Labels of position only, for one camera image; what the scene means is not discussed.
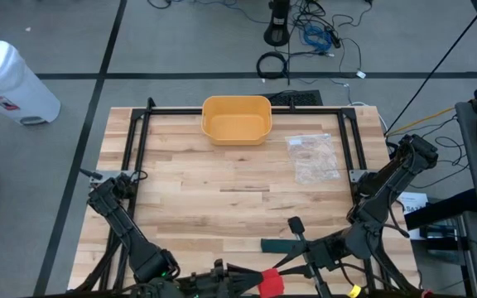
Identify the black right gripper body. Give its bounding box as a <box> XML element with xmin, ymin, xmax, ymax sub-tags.
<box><xmin>295</xmin><ymin>231</ymin><xmax>349</xmax><ymax>298</ymax></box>

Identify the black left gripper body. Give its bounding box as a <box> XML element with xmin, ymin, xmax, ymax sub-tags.
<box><xmin>190</xmin><ymin>259</ymin><xmax>235</xmax><ymax>298</ymax></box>

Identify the dark green elastic bandage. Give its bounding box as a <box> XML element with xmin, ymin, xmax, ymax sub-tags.
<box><xmin>260</xmin><ymin>238</ymin><xmax>306</xmax><ymax>254</ymax></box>

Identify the red elastic bandage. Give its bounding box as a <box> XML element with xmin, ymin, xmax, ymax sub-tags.
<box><xmin>258</xmin><ymin>267</ymin><xmax>285</xmax><ymax>298</ymax></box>

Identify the clear plastic zip bag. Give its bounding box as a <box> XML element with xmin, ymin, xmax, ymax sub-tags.
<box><xmin>284</xmin><ymin>132</ymin><xmax>341</xmax><ymax>185</ymax></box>

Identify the grey metal mounting plate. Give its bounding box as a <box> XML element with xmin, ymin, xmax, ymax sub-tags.
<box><xmin>90</xmin><ymin>169</ymin><xmax>137</xmax><ymax>184</ymax></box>
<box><xmin>348</xmin><ymin>168</ymin><xmax>368</xmax><ymax>183</ymax></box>

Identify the white printed box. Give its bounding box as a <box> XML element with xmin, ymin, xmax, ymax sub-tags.
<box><xmin>399</xmin><ymin>191</ymin><xmax>430</xmax><ymax>216</ymax></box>

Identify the black flat bar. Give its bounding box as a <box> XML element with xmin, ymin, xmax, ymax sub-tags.
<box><xmin>403</xmin><ymin>188</ymin><xmax>477</xmax><ymax>231</ymax></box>

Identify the yellow plastic basket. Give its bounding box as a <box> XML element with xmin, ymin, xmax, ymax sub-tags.
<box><xmin>200</xmin><ymin>95</ymin><xmax>273</xmax><ymax>147</ymax></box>

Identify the black keyboard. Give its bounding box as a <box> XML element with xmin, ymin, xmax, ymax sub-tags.
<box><xmin>261</xmin><ymin>89</ymin><xmax>325</xmax><ymax>108</ymax></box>

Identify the black power adapter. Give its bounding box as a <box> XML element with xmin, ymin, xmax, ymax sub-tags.
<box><xmin>325</xmin><ymin>26</ymin><xmax>342</xmax><ymax>49</ymax></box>

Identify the black stand base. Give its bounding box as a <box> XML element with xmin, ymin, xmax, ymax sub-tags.
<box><xmin>263</xmin><ymin>0</ymin><xmax>292</xmax><ymax>47</ymax></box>

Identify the thin black diagonal rod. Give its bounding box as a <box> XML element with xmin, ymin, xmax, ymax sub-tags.
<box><xmin>385</xmin><ymin>0</ymin><xmax>477</xmax><ymax>136</ymax></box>

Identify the white trash bin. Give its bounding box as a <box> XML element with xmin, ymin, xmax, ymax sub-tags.
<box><xmin>0</xmin><ymin>39</ymin><xmax>62</xmax><ymax>126</ymax></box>

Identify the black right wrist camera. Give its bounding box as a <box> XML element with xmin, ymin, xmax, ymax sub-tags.
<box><xmin>287</xmin><ymin>216</ymin><xmax>306</xmax><ymax>236</ymax></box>

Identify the yellow floor cable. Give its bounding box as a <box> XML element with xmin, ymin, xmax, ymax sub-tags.
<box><xmin>385</xmin><ymin>86</ymin><xmax>477</xmax><ymax>137</ymax></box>

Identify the black coiled cable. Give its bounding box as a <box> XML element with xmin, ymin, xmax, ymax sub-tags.
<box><xmin>256</xmin><ymin>50</ymin><xmax>289</xmax><ymax>80</ymax></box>

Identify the blue cable bundle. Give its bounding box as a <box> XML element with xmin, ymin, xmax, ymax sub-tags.
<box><xmin>302</xmin><ymin>24</ymin><xmax>334</xmax><ymax>54</ymax></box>

